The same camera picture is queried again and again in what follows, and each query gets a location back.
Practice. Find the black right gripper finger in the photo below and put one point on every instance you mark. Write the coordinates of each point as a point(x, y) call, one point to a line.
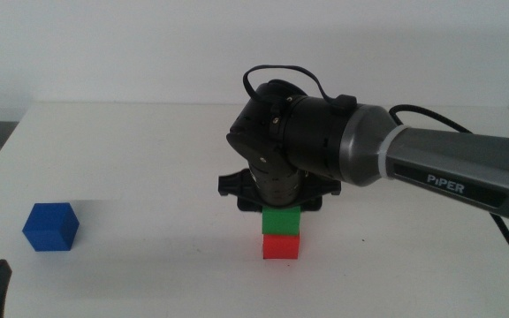
point(249, 206)
point(311, 204)

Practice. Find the green cube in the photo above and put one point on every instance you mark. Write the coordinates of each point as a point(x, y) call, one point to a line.
point(281, 221)

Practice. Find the red cube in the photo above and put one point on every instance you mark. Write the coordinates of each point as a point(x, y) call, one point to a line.
point(281, 247)

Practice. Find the blue cube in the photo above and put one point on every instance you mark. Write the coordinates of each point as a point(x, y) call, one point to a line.
point(49, 229)

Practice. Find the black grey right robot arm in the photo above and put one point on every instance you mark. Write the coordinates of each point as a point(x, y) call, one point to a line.
point(435, 159)

